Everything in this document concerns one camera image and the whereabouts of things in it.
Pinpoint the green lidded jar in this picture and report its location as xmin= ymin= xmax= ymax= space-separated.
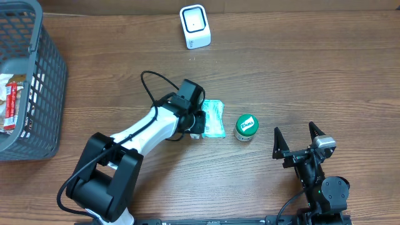
xmin=234 ymin=114 xmax=259 ymax=142

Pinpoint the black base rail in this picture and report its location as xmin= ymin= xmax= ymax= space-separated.
xmin=74 ymin=214 xmax=353 ymax=225

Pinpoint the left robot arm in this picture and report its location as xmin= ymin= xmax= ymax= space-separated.
xmin=60 ymin=79 xmax=205 ymax=224

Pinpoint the white barcode scanner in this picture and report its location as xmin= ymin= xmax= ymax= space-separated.
xmin=179 ymin=4 xmax=211 ymax=49

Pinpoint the small orange box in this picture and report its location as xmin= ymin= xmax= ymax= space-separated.
xmin=190 ymin=134 xmax=201 ymax=139

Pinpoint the white snack bag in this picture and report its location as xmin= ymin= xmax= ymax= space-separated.
xmin=1 ymin=73 xmax=26 ymax=134

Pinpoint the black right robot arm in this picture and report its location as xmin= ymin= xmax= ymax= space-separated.
xmin=266 ymin=122 xmax=352 ymax=224

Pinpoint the teal snack pouch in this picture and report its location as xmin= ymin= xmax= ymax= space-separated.
xmin=202 ymin=99 xmax=226 ymax=138

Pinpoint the grey plastic mesh basket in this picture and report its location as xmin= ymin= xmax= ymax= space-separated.
xmin=1 ymin=0 xmax=68 ymax=161

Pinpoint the red snack packet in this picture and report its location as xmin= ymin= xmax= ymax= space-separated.
xmin=4 ymin=82 xmax=18 ymax=131

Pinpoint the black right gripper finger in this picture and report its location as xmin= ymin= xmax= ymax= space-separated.
xmin=272 ymin=127 xmax=289 ymax=159
xmin=309 ymin=121 xmax=325 ymax=141

